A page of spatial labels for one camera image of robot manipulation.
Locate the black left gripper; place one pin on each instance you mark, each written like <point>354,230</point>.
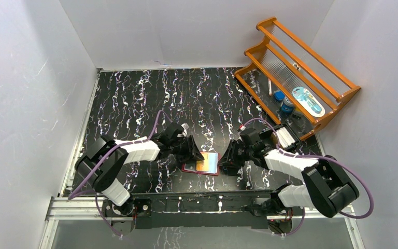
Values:
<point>186,148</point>

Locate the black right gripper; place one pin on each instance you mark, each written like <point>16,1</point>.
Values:
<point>229,158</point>

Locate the red card holder wallet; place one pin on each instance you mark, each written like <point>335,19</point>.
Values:
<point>207,156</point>

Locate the yellow credit card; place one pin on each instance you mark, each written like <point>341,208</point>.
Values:
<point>206,166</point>

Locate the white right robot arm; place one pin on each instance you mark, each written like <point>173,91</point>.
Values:
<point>325,186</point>

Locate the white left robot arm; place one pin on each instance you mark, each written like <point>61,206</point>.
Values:
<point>102,162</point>

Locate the stack of white cards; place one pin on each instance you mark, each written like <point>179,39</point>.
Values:
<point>285,138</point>

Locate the black plastic card box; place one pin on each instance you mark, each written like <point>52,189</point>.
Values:
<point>275,138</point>

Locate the white pen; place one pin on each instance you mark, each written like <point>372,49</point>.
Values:
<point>270,92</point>

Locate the small blue block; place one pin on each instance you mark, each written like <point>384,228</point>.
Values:
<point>278,95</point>

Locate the orange wooden shelf rack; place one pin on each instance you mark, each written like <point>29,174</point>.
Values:
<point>289,62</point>

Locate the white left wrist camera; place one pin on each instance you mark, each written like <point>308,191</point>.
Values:
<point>185,127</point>

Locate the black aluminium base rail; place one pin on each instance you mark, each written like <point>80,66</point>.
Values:
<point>243,208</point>

